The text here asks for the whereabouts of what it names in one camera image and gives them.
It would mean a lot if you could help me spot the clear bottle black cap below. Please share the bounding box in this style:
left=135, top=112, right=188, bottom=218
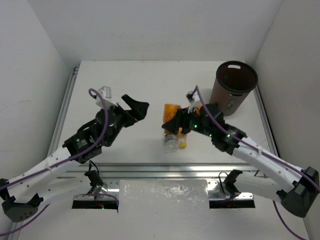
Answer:
left=163, top=134, right=179, bottom=153

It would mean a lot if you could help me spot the clear bottle orange label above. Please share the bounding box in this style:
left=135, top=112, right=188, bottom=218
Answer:
left=177, top=133, right=187, bottom=149

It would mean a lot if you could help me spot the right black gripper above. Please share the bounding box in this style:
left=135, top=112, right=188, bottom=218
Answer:
left=163, top=104, right=214, bottom=137

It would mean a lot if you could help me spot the aluminium right rail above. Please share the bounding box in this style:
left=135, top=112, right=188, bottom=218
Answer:
left=253, top=87, right=279, bottom=157

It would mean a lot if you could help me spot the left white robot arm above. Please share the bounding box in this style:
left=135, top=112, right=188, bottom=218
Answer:
left=0, top=94, right=149, bottom=223

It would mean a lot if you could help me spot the orange bottle yellow cap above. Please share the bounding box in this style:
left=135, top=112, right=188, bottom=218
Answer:
left=163, top=103, right=181, bottom=124

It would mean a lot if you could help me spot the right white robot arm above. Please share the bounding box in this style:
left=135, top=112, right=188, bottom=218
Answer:
left=162, top=104, right=320, bottom=218

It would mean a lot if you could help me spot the brown plastic waste bin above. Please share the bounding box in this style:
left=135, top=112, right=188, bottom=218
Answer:
left=209, top=60, right=259, bottom=116

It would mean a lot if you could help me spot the aluminium rail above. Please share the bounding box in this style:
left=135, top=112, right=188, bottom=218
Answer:
left=47, top=65, right=80, bottom=156
left=253, top=87, right=279, bottom=157
left=59, top=162, right=261, bottom=180

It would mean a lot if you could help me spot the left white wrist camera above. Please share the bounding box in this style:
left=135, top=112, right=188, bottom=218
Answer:
left=95, top=86, right=117, bottom=110

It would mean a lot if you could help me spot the aluminium front rail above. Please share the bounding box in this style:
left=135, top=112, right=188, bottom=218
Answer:
left=59, top=162, right=261, bottom=180

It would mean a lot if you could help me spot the aluminium left rail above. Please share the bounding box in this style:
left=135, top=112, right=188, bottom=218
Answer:
left=47, top=65, right=80, bottom=156

